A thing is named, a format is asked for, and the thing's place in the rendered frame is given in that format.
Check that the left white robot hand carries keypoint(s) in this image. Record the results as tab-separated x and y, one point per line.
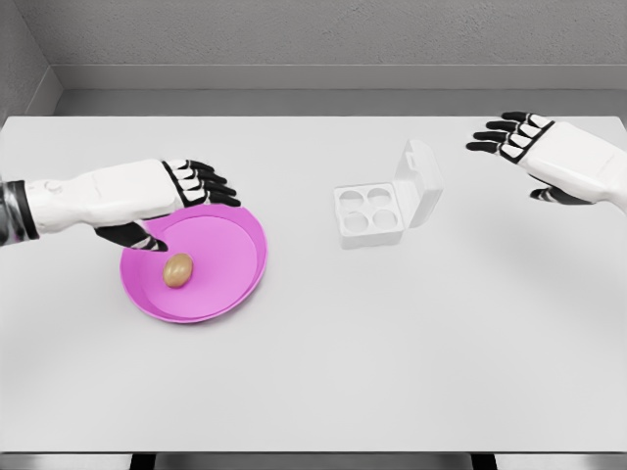
132	188

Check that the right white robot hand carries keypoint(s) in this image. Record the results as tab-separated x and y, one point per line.
568	159

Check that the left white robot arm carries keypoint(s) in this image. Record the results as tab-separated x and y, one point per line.
46	208

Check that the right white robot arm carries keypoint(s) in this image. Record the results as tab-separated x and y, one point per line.
620	178

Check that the brown egg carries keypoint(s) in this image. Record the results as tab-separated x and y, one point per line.
178	270

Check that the white egg box with lid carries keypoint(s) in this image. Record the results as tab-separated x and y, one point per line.
377	210

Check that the pink round plate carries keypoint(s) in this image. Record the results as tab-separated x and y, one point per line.
215	274

